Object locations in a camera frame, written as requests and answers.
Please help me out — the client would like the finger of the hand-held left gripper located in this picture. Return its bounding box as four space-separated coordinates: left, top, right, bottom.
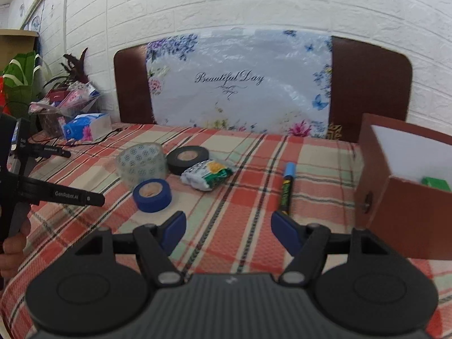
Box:
28 144 71 159
19 179 106 207

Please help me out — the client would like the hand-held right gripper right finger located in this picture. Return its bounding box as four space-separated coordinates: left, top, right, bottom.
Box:
271 211 385 285

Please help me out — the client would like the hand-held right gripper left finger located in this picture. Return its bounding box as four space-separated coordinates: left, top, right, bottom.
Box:
74 211 187 286

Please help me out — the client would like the blue tape roll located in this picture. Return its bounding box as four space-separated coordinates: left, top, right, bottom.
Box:
133 179 173 213

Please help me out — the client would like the blue capped black marker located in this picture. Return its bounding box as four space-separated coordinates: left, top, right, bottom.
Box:
278 162 297 217

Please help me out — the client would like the white green packet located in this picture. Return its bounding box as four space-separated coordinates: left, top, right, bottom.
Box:
181 160 234 192

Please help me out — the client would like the black tape roll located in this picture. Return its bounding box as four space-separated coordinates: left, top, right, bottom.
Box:
167 146 211 176

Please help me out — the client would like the clear patterned tape roll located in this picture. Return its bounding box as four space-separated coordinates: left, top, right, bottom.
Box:
116 142 167 187

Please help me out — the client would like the brown cardboard box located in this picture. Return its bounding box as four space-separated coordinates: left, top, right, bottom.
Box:
354 113 452 260

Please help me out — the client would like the person's left hand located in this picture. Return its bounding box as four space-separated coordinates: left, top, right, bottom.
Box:
0 216 33 282

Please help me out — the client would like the blue tissue pack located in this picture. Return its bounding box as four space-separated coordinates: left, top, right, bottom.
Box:
63 113 113 141

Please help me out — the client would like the red plaid blanket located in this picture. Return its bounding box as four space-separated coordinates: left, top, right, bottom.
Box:
0 123 452 339

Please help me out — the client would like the basket of assorted packets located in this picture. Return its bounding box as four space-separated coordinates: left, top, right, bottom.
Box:
29 81 101 138

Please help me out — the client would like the green bag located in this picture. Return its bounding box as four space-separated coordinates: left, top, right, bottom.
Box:
2 51 43 114

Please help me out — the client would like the floral Beautiful Day board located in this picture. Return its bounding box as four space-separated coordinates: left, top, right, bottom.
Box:
114 35 413 144

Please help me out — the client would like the wooden cabinet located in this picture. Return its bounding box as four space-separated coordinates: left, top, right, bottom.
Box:
0 30 39 75

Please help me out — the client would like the floral plastic sheet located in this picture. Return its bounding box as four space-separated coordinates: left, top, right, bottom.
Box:
145 28 334 138

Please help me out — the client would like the black cable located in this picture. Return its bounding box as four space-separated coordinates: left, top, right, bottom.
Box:
33 126 123 148

